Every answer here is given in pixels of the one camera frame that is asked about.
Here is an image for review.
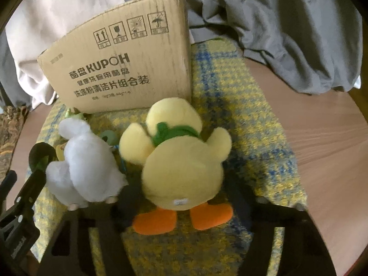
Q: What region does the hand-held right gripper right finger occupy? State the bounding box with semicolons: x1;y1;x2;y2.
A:
223;175;337;276

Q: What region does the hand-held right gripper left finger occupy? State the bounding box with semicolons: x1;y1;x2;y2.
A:
37;182;144;276

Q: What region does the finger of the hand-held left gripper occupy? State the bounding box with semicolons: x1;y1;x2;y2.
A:
13;142;56;216
0;170;18;204

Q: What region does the white plush toy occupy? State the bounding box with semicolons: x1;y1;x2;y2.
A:
46;118;129;211

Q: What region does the yellow duck plush toy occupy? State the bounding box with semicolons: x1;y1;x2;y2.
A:
119;98;234;235

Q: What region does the printed cardboard box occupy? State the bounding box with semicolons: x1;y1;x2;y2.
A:
37;0;193;114

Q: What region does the brown patterned cloth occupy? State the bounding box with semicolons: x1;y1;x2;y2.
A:
0;105;30;176

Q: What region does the yellow blue plaid mat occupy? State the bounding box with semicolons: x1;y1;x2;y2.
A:
30;39;308;276

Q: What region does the white cloth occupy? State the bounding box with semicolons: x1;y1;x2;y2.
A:
6;0;130;110

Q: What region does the grey cloth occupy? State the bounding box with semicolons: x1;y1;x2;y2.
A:
0;0;363;107

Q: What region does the small green ring toy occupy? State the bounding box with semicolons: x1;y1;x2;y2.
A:
100;129;119;150

